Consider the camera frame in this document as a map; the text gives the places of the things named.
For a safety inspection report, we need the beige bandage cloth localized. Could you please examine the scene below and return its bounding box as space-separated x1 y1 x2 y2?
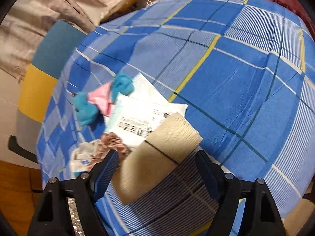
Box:
112 113 202 205

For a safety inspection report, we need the small white packet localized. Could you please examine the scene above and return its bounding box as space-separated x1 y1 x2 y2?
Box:
69 140 100 178

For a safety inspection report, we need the pink beige scrunchie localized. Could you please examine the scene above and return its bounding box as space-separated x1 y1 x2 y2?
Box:
91 132 130 164

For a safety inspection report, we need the white printed paper package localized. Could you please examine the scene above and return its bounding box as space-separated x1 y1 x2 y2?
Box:
105 73 188 150

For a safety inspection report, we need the blue plush toy pink scarf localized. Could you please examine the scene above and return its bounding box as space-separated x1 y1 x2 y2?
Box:
73 73 134 127

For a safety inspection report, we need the yellow blue grey chair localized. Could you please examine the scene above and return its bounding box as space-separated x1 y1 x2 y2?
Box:
8 20 86 164

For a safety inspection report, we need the blue plaid tablecloth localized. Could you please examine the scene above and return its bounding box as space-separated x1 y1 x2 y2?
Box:
36 0 315 236

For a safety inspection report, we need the beige curtain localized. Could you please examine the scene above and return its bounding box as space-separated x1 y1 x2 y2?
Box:
1 0 134 78

